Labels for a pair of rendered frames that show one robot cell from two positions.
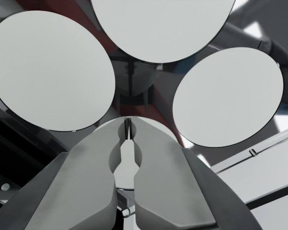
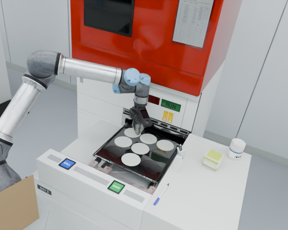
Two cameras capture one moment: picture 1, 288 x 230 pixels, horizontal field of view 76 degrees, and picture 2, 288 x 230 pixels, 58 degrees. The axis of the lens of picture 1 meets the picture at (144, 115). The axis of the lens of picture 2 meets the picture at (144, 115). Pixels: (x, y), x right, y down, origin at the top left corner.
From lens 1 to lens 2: 1.38 m
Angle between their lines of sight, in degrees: 38
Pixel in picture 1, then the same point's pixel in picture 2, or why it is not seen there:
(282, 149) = (88, 145)
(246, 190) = (88, 134)
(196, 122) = (125, 138)
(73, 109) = (144, 136)
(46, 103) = (148, 136)
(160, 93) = (134, 140)
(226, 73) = (126, 144)
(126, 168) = (132, 131)
